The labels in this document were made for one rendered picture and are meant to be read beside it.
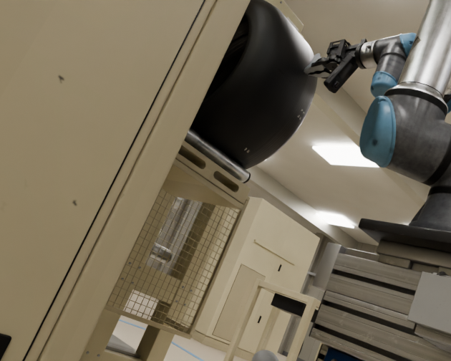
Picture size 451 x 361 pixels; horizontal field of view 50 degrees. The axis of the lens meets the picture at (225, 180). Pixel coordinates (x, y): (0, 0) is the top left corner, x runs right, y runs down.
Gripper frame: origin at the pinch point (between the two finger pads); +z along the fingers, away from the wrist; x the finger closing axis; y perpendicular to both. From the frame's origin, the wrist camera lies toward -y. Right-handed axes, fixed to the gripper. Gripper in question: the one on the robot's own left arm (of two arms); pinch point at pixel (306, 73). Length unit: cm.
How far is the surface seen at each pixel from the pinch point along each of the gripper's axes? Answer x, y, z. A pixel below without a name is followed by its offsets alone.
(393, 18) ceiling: -236, 252, 132
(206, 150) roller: 13.3, -33.9, 18.0
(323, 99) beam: -320, 231, 259
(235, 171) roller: -0.8, -34.2, 18.1
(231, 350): -192, -87, 168
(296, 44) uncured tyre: 5.9, 7.3, 2.4
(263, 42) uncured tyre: 17.4, -0.1, 4.5
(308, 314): -190, -48, 108
